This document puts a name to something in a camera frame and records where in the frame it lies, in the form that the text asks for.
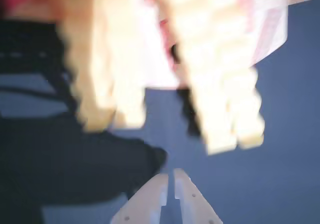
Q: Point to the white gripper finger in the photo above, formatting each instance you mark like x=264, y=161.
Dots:
x=142, y=204
x=192, y=201

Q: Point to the grey rectangular mat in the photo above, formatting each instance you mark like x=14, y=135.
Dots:
x=287, y=134

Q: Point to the red fries clips box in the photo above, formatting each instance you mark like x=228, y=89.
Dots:
x=271, y=26

